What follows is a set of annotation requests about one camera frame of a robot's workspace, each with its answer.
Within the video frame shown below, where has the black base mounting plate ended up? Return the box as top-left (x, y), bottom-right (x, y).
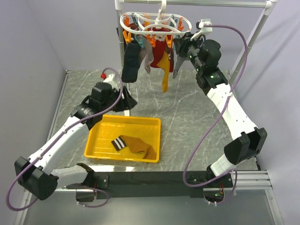
top-left (66, 171), bottom-right (236, 200)

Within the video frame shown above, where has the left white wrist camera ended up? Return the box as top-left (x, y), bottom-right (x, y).
top-left (100, 73), bottom-right (120, 90)

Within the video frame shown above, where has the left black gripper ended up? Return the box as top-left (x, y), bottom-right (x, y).
top-left (101, 86), bottom-right (137, 114)

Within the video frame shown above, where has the beige hanging sock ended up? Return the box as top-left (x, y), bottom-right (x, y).
top-left (139, 37), bottom-right (154, 74)

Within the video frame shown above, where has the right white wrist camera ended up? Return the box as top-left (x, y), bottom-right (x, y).
top-left (190, 19), bottom-right (212, 40)

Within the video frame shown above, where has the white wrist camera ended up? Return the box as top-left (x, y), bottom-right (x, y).
top-left (100, 73), bottom-right (120, 90)
top-left (190, 19), bottom-right (212, 40)

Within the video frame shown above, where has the red hanging sock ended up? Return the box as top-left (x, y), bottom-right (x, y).
top-left (150, 35), bottom-right (174, 73)

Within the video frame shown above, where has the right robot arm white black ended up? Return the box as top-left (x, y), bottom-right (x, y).
top-left (173, 32), bottom-right (267, 188)

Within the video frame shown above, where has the yellow plastic tray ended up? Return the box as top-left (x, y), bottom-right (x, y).
top-left (84, 115), bottom-right (161, 163)

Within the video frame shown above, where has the white round clip hanger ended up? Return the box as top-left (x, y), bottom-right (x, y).
top-left (119, 0), bottom-right (192, 36)

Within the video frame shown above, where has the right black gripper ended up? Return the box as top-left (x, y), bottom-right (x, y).
top-left (172, 32), bottom-right (203, 73)

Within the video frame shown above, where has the top silver rack bar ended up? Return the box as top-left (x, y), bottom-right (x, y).
top-left (121, 0), bottom-right (270, 8)

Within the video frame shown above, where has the left silver rack pole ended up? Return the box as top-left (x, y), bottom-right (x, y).
top-left (114, 0), bottom-right (134, 118)

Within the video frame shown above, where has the aluminium rail frame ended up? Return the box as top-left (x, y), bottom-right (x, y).
top-left (14, 69), bottom-right (282, 225)

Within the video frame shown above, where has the dark navy hanging sock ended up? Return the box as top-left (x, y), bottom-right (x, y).
top-left (121, 41), bottom-right (141, 83)

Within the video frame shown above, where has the grey hanging sock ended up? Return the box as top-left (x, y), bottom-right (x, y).
top-left (172, 55), bottom-right (189, 79)

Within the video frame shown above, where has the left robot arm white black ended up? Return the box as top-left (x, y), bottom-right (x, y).
top-left (15, 82), bottom-right (137, 200)

